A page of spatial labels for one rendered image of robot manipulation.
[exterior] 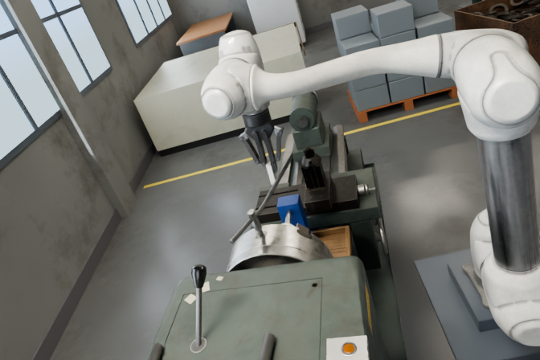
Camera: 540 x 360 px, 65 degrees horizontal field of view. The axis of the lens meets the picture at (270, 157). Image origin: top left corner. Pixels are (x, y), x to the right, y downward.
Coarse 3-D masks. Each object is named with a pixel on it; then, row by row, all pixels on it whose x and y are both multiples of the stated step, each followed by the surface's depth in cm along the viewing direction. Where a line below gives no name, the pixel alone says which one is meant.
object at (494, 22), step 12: (492, 0) 445; (504, 0) 447; (516, 0) 449; (528, 0) 410; (456, 12) 440; (468, 12) 447; (480, 12) 440; (492, 12) 432; (504, 12) 397; (516, 12) 436; (528, 12) 410; (456, 24) 448; (468, 24) 426; (480, 24) 408; (492, 24) 390; (504, 24) 373; (516, 24) 362; (528, 24) 363; (528, 36) 368
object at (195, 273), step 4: (196, 264) 89; (200, 264) 89; (192, 268) 88; (196, 268) 87; (200, 268) 87; (204, 268) 88; (192, 272) 88; (196, 272) 87; (200, 272) 87; (204, 272) 88; (192, 276) 88; (196, 276) 87; (200, 276) 87; (204, 276) 88; (196, 280) 87; (200, 280) 87; (204, 280) 88; (196, 284) 88; (200, 284) 88
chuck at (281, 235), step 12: (264, 228) 120; (276, 228) 119; (288, 228) 119; (240, 240) 123; (252, 240) 118; (264, 240) 116; (276, 240) 115; (288, 240) 115; (300, 240) 116; (312, 240) 119; (240, 252) 117; (312, 252) 115; (324, 252) 119; (228, 264) 120
